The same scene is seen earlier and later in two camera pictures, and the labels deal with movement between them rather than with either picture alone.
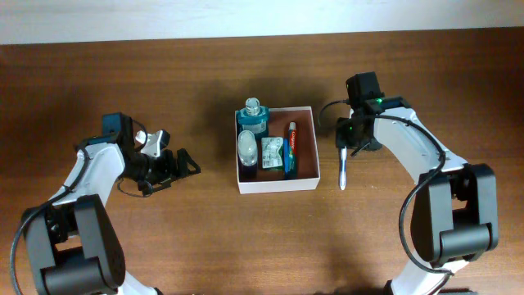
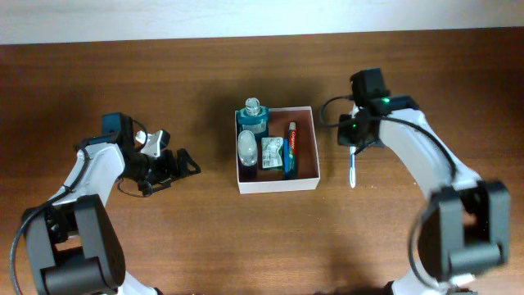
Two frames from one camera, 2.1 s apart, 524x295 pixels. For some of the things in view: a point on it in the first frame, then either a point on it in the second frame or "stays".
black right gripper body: x=349 y=133 stays
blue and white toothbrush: x=343 y=179 → x=352 y=170
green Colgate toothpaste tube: x=292 y=150 stays
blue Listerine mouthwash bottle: x=254 y=117 stays
